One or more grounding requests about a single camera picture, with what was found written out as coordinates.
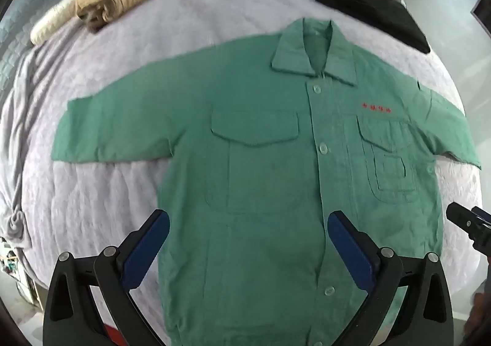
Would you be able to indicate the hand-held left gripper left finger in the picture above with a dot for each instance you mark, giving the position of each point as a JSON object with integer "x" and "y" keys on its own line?
{"x": 147, "y": 246}

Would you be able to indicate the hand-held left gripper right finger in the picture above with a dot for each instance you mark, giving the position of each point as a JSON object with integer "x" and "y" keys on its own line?
{"x": 351, "y": 246}

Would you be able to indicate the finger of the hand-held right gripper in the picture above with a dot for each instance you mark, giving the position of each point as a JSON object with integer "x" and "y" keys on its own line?
{"x": 470, "y": 225}
{"x": 482, "y": 212}

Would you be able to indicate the green button-up shirt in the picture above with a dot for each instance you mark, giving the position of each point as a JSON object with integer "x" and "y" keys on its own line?
{"x": 268, "y": 177}

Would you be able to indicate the person's right hand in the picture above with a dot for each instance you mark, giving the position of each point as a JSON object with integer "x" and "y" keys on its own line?
{"x": 481, "y": 311}

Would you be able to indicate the small floor clutter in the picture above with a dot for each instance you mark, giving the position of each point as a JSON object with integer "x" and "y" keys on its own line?
{"x": 7, "y": 261}

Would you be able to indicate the grey bed sheet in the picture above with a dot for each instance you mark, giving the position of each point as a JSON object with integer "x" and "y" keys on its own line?
{"x": 19, "y": 100}

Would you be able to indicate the black folded garment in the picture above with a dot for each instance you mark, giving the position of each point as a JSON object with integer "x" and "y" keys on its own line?
{"x": 368, "y": 4}

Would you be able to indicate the cream rolled pillow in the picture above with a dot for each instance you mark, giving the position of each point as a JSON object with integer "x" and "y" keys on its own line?
{"x": 50, "y": 21}

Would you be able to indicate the lilac bed blanket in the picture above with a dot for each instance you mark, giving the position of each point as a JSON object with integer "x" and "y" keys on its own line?
{"x": 230, "y": 4}

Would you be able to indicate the grey quilted headboard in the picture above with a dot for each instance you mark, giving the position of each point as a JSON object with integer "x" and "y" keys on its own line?
{"x": 27, "y": 8}

